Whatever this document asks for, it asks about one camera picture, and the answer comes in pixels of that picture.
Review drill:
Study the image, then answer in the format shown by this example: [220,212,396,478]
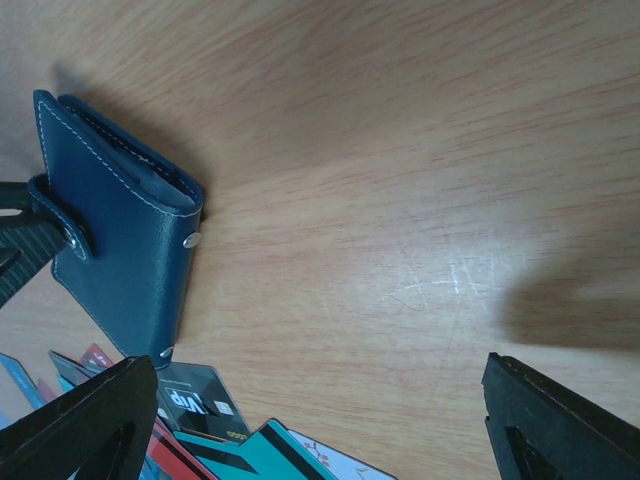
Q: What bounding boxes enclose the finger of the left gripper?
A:
[1,182,66,306]

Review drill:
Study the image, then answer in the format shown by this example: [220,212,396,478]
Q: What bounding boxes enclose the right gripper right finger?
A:
[482,352,639,479]

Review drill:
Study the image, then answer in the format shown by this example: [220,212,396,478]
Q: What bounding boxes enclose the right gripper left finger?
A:
[1,356,157,479]

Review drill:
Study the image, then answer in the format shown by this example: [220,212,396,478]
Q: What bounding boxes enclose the blue leather card holder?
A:
[27,90,205,369]

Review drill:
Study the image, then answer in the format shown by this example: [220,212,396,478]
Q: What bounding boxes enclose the red striped card centre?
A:
[147,419,216,480]

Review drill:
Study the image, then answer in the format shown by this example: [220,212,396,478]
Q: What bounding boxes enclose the black VIP card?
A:
[157,362,251,442]

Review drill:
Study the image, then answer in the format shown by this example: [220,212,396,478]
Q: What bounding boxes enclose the teal striped card centre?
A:
[174,418,337,480]

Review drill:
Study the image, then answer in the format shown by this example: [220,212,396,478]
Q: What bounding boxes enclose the white floral card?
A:
[288,429,396,480]

